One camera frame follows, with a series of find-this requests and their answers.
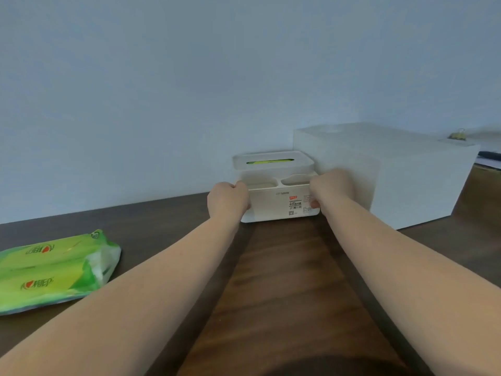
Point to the person's right hand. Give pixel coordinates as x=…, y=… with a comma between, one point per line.
x=332, y=187

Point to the person's left hand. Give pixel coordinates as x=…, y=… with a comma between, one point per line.
x=226, y=199

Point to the person's right thumb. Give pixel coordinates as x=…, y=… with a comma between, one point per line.
x=314, y=203

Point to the person's left fingers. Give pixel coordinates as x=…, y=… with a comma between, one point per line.
x=240, y=185

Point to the white tissue box organizer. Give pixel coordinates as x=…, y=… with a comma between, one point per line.
x=276, y=191

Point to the person's left forearm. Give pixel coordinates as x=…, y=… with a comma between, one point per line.
x=117, y=293

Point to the person's right forearm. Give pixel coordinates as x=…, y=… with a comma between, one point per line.
x=411, y=285

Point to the large white storage box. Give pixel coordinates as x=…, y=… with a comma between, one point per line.
x=391, y=172

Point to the small yellow ornament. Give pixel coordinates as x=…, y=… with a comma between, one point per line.
x=457, y=134

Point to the dark flat object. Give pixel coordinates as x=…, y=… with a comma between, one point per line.
x=490, y=155

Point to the green tissue multipack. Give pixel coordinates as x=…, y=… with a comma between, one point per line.
x=51, y=270

